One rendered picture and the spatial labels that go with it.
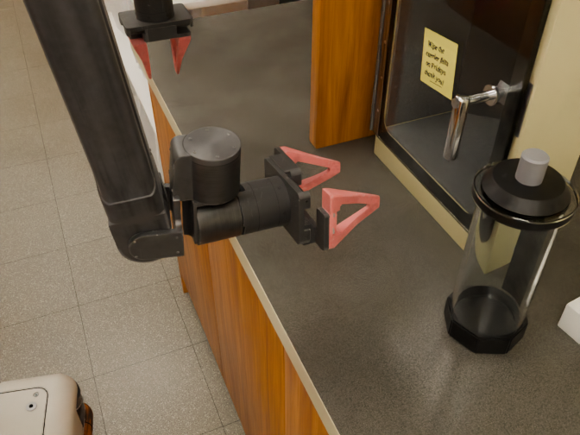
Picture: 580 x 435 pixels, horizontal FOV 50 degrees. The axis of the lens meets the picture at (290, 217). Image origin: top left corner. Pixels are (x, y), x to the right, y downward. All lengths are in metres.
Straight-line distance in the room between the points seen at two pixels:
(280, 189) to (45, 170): 2.22
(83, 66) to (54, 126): 2.60
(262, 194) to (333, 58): 0.42
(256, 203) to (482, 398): 0.35
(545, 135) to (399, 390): 0.35
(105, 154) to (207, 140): 0.10
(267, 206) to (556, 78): 0.35
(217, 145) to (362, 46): 0.50
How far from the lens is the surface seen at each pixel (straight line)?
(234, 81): 1.34
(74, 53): 0.53
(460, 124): 0.78
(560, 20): 0.73
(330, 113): 1.09
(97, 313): 2.16
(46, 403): 1.64
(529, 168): 0.68
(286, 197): 0.67
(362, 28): 1.04
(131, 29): 0.97
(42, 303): 2.25
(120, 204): 0.61
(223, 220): 0.65
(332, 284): 0.87
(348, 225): 0.68
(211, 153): 0.60
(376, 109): 1.05
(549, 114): 0.80
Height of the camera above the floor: 1.57
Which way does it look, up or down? 41 degrees down
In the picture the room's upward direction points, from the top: straight up
